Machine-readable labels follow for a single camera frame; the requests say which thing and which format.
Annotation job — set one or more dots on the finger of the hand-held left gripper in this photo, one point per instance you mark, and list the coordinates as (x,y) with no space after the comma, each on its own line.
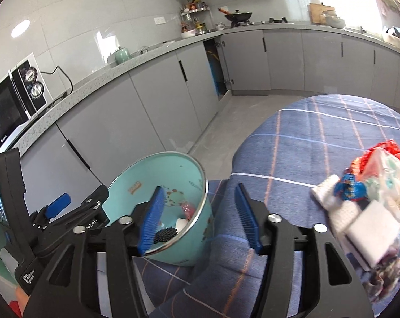
(99,197)
(59,203)

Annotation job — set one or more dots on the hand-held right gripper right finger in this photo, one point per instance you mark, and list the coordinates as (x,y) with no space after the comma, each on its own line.
(248,220)

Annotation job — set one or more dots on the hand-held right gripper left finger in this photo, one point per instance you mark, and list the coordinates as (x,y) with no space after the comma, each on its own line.
(149,220)

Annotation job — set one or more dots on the teal enamel bowl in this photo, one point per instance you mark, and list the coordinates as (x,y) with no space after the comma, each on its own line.
(143,179)

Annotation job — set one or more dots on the person's left hand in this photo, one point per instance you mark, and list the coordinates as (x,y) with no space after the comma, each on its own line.
(21,301)

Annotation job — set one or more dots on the black scrubber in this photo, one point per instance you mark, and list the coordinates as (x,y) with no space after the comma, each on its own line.
(164,235)

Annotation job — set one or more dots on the pink shiny wrapper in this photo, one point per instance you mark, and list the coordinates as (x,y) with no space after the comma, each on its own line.
(189,209)

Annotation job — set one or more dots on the blue plaid tablecloth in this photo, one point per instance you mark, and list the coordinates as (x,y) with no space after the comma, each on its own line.
(302,145)

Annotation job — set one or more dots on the black and silver microwave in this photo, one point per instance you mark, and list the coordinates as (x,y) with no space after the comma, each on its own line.
(7,112)

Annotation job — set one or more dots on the blue candy wrapper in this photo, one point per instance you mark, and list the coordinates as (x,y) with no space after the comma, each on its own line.
(350,188)

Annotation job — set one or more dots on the white sponge block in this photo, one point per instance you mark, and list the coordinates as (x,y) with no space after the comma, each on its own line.
(374,232)

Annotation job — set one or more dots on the grey kitchen cabinets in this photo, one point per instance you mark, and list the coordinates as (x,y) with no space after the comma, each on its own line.
(153,82)

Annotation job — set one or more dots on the teal ceramic jar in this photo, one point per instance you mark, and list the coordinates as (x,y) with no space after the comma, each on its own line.
(122,56)

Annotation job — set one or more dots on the clear plastic bag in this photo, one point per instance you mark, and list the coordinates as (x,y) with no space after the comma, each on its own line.
(385,169)

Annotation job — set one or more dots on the patterned crumpled wrapper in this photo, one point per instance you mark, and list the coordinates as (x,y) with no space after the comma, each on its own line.
(385,273)

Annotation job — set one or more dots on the small steel bowl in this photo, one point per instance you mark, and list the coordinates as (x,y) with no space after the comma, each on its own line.
(143,51)

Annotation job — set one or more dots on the red shiny wrapper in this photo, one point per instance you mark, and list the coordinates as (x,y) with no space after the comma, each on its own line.
(390,147)

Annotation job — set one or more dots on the white bowl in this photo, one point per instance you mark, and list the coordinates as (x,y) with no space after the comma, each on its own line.
(188,34)

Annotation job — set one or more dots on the white cup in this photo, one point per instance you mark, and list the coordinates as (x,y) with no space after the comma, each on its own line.
(220,25)

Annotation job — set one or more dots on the gas stove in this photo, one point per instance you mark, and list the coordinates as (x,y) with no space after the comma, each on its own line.
(253,23)

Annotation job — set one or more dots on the black wok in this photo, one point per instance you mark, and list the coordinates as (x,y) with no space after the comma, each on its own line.
(239,15)

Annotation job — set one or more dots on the metal spice rack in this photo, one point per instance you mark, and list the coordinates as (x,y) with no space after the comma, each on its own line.
(195,12)
(194,5)

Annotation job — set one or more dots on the grey mixing bowl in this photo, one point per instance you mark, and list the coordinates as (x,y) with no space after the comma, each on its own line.
(334,21)

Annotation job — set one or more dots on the wooden cutting board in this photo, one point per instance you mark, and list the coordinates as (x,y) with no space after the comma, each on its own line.
(316,13)

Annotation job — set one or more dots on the white wall socket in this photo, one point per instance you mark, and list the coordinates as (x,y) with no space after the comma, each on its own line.
(159,21)

